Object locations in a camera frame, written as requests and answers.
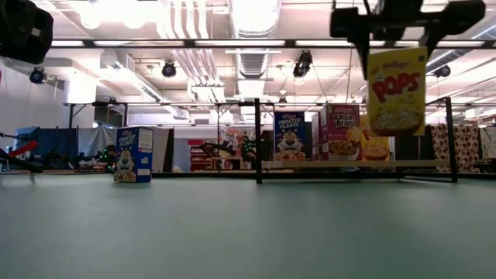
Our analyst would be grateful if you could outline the grey tarp cover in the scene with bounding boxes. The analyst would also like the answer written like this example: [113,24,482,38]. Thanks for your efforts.
[77,126,117,156]

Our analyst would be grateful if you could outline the red storage shelf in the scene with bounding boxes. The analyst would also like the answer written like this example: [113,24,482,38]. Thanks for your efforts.
[188,139,210,173]

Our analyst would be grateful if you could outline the blue tarp cover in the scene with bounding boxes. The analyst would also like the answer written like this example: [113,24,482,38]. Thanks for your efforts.
[15,126,78,171]

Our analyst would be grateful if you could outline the grey patterned cloth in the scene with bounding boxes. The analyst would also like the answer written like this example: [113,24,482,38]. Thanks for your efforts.
[480,126,496,160]

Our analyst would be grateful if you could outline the brown patterned cloth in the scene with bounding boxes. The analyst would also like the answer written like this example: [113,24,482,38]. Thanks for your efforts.
[429,123,481,174]

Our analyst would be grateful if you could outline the pink Raisin Bran cereal box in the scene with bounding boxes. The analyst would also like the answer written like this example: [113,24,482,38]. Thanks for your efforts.
[312,103,364,162]

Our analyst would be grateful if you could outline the yellow Corn Pops cereal box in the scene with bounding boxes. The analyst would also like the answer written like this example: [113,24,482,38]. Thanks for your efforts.
[359,114,391,162]
[366,46,429,137]

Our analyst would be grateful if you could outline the blue Frosted Flakes cereal box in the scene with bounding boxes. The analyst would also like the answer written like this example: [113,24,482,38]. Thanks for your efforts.
[273,111,306,162]
[113,126,154,184]

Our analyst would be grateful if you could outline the wooden shelf with black frame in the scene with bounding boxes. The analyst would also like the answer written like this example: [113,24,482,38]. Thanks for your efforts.
[253,96,459,185]

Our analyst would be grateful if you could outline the green table mat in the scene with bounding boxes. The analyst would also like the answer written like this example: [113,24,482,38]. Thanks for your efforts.
[0,174,496,279]

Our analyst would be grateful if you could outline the red background object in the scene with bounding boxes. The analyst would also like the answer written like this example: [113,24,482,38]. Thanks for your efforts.
[7,139,39,158]

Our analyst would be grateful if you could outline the white panel with black edge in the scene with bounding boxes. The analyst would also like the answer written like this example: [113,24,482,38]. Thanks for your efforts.
[150,126,175,174]

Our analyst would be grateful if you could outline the silver ceiling ventilation duct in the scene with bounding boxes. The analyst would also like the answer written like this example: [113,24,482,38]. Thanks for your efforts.
[228,0,282,100]

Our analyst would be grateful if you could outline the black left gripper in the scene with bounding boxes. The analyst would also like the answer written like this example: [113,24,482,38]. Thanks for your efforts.
[0,0,54,65]

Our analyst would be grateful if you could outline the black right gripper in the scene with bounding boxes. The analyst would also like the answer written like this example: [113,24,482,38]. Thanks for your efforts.
[329,0,487,81]

